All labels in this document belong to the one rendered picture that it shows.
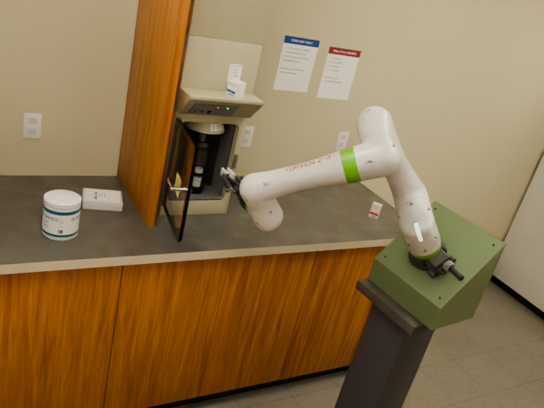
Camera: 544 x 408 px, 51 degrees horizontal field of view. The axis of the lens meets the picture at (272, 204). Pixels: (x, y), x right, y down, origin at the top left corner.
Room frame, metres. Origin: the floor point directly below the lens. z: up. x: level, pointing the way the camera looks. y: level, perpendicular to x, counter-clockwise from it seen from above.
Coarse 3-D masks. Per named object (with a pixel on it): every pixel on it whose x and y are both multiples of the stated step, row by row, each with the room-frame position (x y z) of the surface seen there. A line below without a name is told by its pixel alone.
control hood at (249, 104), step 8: (184, 88) 2.15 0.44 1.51; (192, 88) 2.18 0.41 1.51; (184, 96) 2.12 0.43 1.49; (192, 96) 2.07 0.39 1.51; (200, 96) 2.09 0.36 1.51; (208, 96) 2.12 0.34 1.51; (216, 96) 2.15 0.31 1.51; (224, 96) 2.18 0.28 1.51; (248, 96) 2.27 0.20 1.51; (256, 96) 2.30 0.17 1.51; (184, 104) 2.11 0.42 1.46; (192, 104) 2.11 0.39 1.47; (216, 104) 2.15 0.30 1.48; (224, 104) 2.17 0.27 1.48; (232, 104) 2.18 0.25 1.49; (240, 104) 2.20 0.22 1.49; (248, 104) 2.21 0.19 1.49; (256, 104) 2.23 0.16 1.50; (184, 112) 2.14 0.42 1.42; (240, 112) 2.25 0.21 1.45; (248, 112) 2.27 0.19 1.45
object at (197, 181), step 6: (198, 150) 2.30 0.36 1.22; (198, 156) 2.30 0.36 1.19; (204, 156) 2.31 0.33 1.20; (198, 162) 2.30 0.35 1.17; (204, 162) 2.31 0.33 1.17; (198, 168) 2.30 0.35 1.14; (204, 168) 2.32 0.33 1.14; (198, 174) 2.30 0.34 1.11; (204, 174) 2.32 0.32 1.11; (198, 180) 2.30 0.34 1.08; (204, 180) 2.33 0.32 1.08; (192, 186) 2.30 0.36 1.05; (198, 186) 2.31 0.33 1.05
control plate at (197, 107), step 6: (192, 108) 2.13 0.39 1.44; (198, 108) 2.14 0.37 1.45; (204, 108) 2.15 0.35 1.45; (210, 108) 2.17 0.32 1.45; (216, 108) 2.18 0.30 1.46; (222, 108) 2.19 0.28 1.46; (228, 108) 2.20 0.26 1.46; (234, 108) 2.21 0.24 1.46; (210, 114) 2.21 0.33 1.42; (216, 114) 2.22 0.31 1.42; (222, 114) 2.23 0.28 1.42; (228, 114) 2.24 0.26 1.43
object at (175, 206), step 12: (180, 120) 2.12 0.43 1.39; (180, 132) 2.09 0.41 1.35; (180, 144) 2.06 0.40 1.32; (192, 144) 1.92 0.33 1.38; (180, 156) 2.03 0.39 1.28; (192, 156) 1.89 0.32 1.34; (180, 168) 2.01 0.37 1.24; (192, 168) 1.88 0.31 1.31; (168, 192) 2.10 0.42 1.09; (180, 192) 1.96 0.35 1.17; (168, 204) 2.08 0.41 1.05; (180, 204) 1.93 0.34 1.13; (168, 216) 2.05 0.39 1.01; (180, 216) 1.91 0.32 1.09; (180, 228) 1.88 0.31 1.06; (180, 240) 1.88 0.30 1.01
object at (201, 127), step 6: (186, 126) 2.29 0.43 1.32; (192, 126) 2.27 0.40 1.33; (198, 126) 2.27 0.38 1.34; (204, 126) 2.27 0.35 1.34; (210, 126) 2.28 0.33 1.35; (216, 126) 2.29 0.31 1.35; (222, 126) 2.33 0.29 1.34; (204, 132) 2.26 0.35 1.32; (210, 132) 2.27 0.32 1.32; (216, 132) 2.29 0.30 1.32; (222, 132) 2.32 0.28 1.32
